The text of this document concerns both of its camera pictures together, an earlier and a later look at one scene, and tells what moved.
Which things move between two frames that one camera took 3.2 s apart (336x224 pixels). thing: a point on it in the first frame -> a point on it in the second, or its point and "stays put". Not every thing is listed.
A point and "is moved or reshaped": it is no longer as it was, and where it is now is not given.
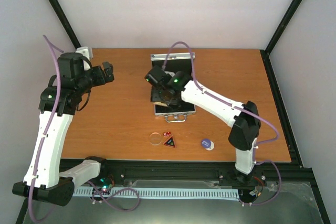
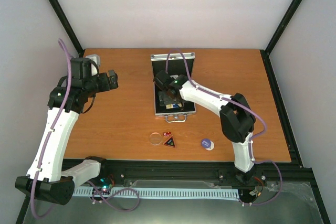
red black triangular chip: (170, 142) stays put
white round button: (211, 147) stays put
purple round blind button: (206, 143) stays put
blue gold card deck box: (159, 102) is moved or reshaped
